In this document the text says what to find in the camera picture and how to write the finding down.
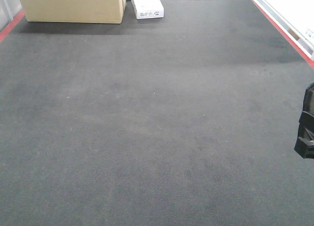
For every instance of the white panel with red edge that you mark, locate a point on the white panel with red edge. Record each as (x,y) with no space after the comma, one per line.
(294,19)

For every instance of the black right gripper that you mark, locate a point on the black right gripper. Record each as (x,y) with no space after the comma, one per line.
(304,145)

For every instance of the large cardboard box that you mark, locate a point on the large cardboard box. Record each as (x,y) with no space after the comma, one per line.
(74,11)

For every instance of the long white carton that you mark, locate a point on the long white carton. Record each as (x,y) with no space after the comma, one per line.
(148,9)

